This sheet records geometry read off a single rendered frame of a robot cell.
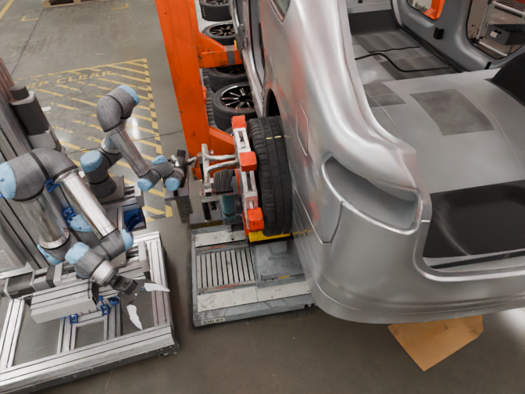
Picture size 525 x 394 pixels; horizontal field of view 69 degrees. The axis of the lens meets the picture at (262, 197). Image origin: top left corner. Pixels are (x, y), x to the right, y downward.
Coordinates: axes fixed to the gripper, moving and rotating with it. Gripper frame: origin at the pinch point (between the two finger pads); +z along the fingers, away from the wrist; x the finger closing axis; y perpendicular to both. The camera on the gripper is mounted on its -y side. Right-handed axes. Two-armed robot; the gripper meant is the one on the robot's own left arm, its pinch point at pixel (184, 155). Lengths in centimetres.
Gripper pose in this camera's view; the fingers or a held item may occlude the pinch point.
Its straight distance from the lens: 239.8
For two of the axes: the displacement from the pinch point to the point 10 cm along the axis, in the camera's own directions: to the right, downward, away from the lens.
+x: 10.0, 0.8, 0.2
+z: 0.3, -5.0, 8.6
